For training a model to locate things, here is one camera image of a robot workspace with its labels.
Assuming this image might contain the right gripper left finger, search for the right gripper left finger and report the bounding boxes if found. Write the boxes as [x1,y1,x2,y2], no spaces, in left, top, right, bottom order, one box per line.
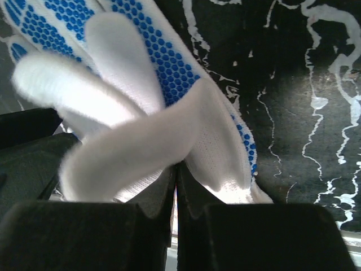
[1,168,176,270]

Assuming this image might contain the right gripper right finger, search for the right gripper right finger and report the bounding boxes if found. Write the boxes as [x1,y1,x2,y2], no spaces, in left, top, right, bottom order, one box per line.
[177,163,355,270]

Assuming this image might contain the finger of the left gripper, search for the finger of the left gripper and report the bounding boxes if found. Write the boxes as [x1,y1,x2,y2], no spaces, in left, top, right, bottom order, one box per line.
[1,109,79,216]

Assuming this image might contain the blue dotted work glove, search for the blue dotted work glove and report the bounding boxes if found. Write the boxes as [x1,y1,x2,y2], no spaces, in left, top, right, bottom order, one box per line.
[1,1,271,204]

